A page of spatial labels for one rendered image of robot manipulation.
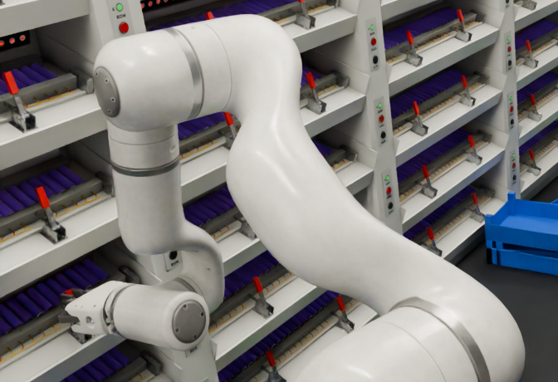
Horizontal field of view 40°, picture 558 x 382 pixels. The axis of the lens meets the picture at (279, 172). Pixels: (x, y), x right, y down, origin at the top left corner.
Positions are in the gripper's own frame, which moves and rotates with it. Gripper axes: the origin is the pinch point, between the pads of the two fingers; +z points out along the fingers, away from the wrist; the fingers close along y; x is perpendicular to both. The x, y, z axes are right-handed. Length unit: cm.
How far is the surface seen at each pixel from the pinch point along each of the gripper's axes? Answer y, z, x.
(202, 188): 31.7, -2.2, 8.1
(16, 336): -9.6, 4.9, -2.3
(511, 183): 159, 5, -40
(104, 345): 2.7, 0.6, -10.3
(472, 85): 151, 6, -5
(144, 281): 15.6, 2.5, -4.4
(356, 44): 86, -5, 23
